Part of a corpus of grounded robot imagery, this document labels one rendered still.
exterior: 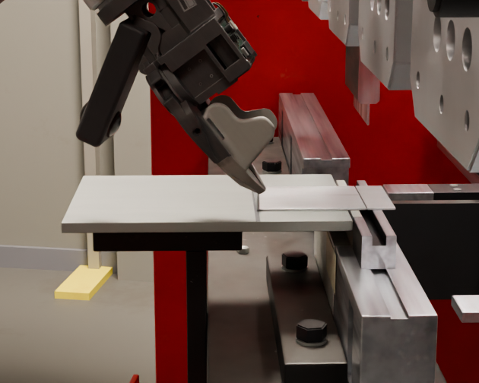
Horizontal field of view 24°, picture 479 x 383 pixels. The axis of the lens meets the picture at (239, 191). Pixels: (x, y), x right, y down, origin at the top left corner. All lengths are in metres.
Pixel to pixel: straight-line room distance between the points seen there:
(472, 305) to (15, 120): 3.28
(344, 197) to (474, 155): 0.65
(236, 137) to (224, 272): 0.32
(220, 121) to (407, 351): 0.25
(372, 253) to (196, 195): 0.21
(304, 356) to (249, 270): 0.32
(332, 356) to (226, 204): 0.19
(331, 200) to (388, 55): 0.45
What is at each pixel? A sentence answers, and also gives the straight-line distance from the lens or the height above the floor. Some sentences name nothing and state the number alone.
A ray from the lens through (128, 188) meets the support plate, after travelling 1.12.
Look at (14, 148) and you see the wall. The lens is 4.01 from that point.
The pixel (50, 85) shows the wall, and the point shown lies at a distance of 3.92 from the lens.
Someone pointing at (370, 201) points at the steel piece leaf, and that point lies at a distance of 1.06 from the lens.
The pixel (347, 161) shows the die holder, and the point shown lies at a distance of 1.39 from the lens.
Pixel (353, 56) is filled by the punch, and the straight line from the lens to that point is 1.06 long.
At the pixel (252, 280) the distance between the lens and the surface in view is 1.23.
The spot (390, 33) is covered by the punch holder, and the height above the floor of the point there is 1.21.
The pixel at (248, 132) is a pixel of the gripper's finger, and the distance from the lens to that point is 0.96.
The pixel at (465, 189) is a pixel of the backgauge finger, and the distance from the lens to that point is 1.11.
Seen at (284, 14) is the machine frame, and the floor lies 1.10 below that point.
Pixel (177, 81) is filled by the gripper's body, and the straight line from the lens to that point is 0.94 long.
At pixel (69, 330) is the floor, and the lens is 3.49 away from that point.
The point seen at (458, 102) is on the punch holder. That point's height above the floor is 1.20.
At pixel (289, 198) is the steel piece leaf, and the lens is 1.07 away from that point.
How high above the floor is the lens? 1.28
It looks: 14 degrees down
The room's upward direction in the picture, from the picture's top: straight up
